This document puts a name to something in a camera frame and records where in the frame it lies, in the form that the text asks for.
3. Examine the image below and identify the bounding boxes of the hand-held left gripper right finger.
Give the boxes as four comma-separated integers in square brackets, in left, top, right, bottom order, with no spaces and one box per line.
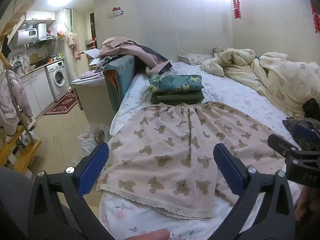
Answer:
[213,144,297,240]

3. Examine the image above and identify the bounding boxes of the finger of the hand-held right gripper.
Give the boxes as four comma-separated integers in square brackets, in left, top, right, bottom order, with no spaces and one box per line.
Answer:
[267,134,300,158]
[293,124,318,144]

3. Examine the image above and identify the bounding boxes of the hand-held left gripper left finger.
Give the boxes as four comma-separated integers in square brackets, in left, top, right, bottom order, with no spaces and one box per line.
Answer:
[27,142,115,240]

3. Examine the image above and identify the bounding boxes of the pink bear print pants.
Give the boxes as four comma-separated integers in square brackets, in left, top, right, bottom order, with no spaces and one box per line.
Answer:
[96,102,288,220]

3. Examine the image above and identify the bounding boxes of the person's right hand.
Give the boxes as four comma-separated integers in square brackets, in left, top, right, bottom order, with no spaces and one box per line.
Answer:
[294,187,320,222]

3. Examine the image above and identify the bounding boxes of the person's left hand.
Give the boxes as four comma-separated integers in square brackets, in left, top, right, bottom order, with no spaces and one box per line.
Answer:
[124,229,171,240]

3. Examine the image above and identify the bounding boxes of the grey green crumpled cloth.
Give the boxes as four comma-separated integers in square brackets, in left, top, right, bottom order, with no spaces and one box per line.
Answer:
[282,117,320,152]

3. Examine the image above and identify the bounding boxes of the white plastic bag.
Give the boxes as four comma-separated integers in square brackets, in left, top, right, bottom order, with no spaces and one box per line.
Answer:
[77,122,112,164]

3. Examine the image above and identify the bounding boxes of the cream bear print quilt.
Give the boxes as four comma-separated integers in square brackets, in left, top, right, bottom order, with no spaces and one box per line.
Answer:
[200,47,320,120]

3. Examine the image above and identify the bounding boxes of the white side cabinet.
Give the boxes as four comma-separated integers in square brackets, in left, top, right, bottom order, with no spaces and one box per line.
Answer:
[71,76,118,125]

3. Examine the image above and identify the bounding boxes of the white floral bed sheet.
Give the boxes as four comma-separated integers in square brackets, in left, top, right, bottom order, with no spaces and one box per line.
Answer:
[99,61,304,240]

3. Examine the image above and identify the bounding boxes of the red patterned rug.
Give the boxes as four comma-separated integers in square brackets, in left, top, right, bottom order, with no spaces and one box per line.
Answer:
[44,93,78,116]

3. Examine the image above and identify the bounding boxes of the wooden rack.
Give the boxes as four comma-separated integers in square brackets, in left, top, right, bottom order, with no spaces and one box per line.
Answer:
[0,125,42,175]

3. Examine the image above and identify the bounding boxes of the teal sofa cushion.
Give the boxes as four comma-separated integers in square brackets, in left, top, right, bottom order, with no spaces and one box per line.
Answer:
[103,54,137,108]

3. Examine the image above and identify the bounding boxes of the white washing machine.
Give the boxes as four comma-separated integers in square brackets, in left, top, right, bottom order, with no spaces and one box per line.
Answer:
[45,59,70,102]

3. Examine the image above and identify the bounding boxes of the white kitchen base cabinet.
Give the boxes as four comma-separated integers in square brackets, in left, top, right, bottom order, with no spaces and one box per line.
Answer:
[19,67,54,118]

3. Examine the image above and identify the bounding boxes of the folded green clothes stack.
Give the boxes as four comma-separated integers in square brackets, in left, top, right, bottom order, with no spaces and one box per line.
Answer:
[149,74,204,95]

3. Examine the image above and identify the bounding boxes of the pink padded jacket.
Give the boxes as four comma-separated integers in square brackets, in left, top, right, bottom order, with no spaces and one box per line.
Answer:
[0,71,33,130]

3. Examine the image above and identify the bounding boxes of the white paper sheet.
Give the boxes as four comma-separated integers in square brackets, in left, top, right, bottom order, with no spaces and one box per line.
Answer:
[82,49,101,59]

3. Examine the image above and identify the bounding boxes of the floral pillow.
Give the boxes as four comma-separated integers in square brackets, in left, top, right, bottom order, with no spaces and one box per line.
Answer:
[178,53,215,66]

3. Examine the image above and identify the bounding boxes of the red hanging decoration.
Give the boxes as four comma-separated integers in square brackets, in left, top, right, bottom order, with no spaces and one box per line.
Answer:
[231,0,242,20]
[310,1,320,34]

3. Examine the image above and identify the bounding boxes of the pile of pink clothes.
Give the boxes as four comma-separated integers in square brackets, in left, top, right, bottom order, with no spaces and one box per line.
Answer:
[96,36,173,74]

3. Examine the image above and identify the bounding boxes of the hanging towels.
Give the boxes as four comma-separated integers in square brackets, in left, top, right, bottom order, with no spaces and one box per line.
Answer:
[65,32,82,60]

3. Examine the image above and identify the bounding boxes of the black cloth in pile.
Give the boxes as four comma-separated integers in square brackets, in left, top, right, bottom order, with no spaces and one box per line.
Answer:
[135,44,173,71]

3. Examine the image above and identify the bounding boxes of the range hood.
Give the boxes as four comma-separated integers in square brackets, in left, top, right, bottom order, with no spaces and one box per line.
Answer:
[37,23,58,42]

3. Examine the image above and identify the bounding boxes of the white water heater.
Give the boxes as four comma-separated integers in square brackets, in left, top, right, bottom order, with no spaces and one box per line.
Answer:
[12,27,38,47]

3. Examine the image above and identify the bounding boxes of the white wall box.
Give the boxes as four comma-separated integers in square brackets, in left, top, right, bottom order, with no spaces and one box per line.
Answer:
[108,6,125,18]

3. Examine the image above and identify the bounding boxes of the white wall cabinet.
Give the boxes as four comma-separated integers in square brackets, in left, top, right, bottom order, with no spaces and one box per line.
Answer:
[25,10,56,22]

